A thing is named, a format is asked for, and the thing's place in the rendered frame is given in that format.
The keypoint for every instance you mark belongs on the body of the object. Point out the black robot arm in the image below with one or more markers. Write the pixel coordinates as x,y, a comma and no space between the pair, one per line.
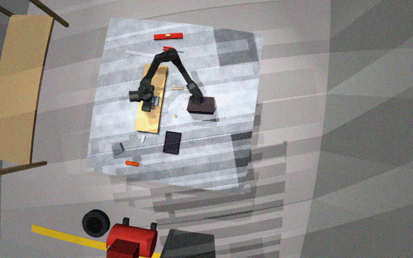
170,55

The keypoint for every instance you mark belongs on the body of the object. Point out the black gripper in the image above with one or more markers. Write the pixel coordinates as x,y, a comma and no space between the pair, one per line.
146,107

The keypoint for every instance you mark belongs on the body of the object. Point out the orange-handled awl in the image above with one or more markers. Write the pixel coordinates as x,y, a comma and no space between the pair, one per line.
132,163

